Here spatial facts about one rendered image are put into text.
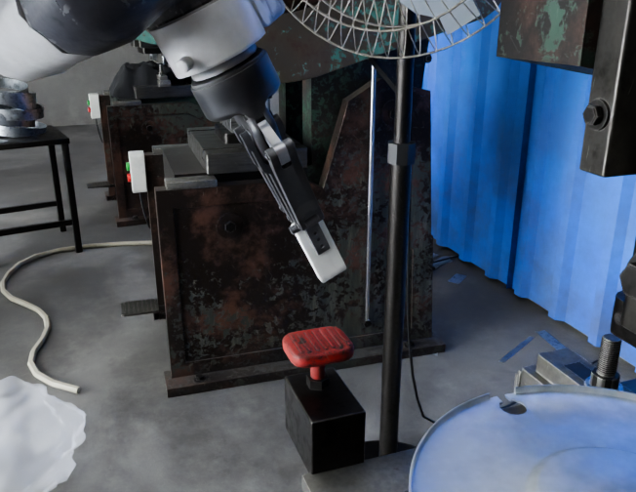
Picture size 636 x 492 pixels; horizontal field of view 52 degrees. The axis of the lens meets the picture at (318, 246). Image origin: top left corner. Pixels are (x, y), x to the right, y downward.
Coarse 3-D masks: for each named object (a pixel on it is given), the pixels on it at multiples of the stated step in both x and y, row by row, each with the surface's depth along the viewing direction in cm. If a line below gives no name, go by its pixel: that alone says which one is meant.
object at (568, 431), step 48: (432, 432) 51; (480, 432) 51; (528, 432) 51; (576, 432) 51; (624, 432) 51; (432, 480) 46; (480, 480) 46; (528, 480) 46; (576, 480) 45; (624, 480) 45
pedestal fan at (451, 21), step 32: (320, 0) 119; (352, 0) 108; (384, 0) 114; (416, 0) 110; (448, 0) 105; (448, 32) 108; (384, 320) 139; (384, 352) 141; (384, 384) 143; (384, 416) 146; (384, 448) 149
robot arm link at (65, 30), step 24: (24, 0) 45; (48, 0) 43; (72, 0) 43; (96, 0) 43; (120, 0) 44; (144, 0) 45; (168, 0) 48; (192, 0) 51; (48, 24) 45; (72, 24) 44; (96, 24) 44; (120, 24) 45; (144, 24) 47; (72, 48) 47; (96, 48) 48
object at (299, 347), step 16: (288, 336) 71; (304, 336) 71; (320, 336) 71; (336, 336) 71; (288, 352) 69; (304, 352) 68; (320, 352) 68; (336, 352) 68; (352, 352) 69; (320, 368) 71
